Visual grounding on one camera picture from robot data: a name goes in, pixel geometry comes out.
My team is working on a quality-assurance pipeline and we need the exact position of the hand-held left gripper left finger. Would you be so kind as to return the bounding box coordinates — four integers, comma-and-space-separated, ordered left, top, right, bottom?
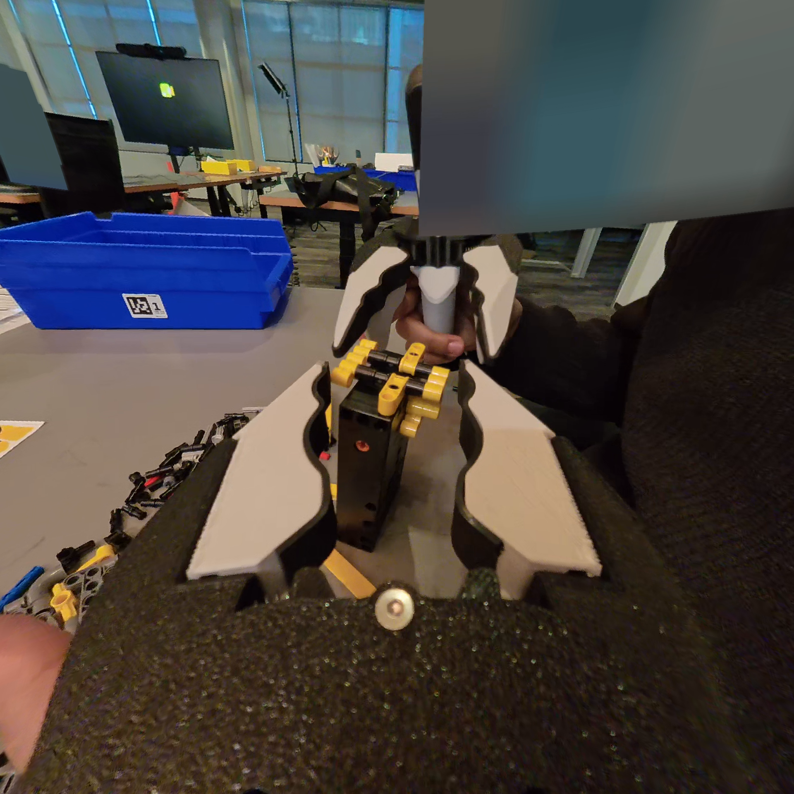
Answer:
185, 360, 339, 601

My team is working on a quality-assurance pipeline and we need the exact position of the person's left hand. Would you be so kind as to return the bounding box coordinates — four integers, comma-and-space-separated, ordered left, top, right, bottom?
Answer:
0, 613, 73, 774

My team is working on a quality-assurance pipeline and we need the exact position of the heap of black toy pins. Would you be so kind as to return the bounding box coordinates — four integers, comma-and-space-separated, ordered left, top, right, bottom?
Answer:
108, 406, 264, 553

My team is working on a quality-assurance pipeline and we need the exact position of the white frame post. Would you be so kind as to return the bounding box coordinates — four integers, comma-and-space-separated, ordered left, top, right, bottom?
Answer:
569, 222, 678, 309

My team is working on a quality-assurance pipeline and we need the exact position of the black light stand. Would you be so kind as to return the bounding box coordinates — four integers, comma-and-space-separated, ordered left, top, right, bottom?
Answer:
257, 62, 306, 181

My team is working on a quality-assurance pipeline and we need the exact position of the black toy motor block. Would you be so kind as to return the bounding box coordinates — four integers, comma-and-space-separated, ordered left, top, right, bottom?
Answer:
336, 387, 410, 553

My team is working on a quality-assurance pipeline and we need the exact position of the yellow toy connector assembly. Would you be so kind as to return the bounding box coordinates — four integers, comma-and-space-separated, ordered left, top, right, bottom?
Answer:
330, 339, 450, 439

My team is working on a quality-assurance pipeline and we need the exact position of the wooden office desk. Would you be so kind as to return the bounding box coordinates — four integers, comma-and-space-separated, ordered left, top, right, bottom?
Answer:
124, 167, 290, 219
259, 185, 420, 290

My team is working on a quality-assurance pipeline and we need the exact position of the black bag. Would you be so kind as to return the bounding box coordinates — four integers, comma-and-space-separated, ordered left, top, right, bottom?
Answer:
284, 164, 399, 243

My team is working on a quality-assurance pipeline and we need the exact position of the yellow toy beam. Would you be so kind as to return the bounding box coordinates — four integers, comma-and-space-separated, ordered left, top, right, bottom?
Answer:
323, 549, 378, 600

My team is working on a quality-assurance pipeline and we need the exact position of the yellow printed instruction sheet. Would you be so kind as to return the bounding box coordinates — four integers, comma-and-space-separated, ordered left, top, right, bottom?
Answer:
0, 420, 46, 459

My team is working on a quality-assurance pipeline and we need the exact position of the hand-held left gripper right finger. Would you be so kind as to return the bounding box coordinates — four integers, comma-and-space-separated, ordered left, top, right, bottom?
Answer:
450, 360, 604, 601

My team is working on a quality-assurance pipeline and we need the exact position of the person's right hand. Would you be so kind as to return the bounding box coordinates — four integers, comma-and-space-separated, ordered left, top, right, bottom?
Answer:
392, 273, 467, 366

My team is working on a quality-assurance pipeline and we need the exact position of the black webcam bar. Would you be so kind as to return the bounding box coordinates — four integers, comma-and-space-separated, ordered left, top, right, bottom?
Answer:
115, 42, 186, 60

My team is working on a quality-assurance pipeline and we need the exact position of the black computer monitor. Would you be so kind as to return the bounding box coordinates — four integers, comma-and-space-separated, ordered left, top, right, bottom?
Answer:
95, 51, 236, 171

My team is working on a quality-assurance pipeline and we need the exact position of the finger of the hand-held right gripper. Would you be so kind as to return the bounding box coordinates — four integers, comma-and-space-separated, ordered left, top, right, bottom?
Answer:
464, 245, 521, 366
333, 245, 413, 359

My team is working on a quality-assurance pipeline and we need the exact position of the blue plastic bin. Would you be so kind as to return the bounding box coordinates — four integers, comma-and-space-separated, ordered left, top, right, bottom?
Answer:
0, 212, 294, 330

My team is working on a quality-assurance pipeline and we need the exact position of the person's dark sweater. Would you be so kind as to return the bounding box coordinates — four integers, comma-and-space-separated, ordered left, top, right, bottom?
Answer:
620, 211, 794, 794

